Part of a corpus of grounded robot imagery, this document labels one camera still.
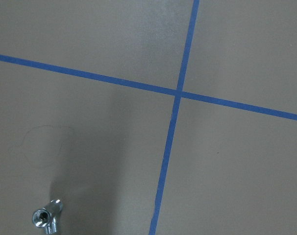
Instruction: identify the chrome tee pipe fitting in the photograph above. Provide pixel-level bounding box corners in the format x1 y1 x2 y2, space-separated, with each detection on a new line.
32 199 63 235

